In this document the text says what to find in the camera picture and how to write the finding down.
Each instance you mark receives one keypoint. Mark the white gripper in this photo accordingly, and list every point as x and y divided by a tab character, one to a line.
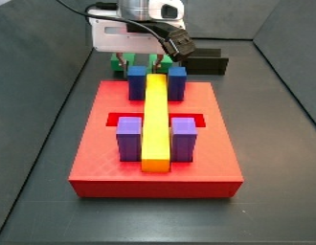
112	38

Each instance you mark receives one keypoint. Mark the green stepped block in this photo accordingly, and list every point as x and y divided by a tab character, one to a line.
166	63

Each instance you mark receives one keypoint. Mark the black angle fixture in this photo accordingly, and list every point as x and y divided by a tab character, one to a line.
206	62

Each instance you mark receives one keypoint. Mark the red board base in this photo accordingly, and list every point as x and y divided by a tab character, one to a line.
100	175

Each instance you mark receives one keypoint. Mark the yellow long bar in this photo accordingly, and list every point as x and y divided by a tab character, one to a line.
155	140

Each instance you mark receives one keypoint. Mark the blue post right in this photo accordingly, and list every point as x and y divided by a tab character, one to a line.
136	80

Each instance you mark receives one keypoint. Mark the blue post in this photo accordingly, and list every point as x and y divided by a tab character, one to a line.
136	80
175	83

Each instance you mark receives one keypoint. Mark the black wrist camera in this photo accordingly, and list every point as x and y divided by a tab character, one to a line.
172	38

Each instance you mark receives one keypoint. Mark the blue post left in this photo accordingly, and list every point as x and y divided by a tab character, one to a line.
175	83

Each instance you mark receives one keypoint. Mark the purple post right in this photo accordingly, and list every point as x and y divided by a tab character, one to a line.
128	136

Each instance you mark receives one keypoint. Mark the purple post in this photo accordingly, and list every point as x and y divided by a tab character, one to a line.
183	136
128	136

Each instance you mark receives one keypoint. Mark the purple post left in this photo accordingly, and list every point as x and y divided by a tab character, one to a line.
183	136

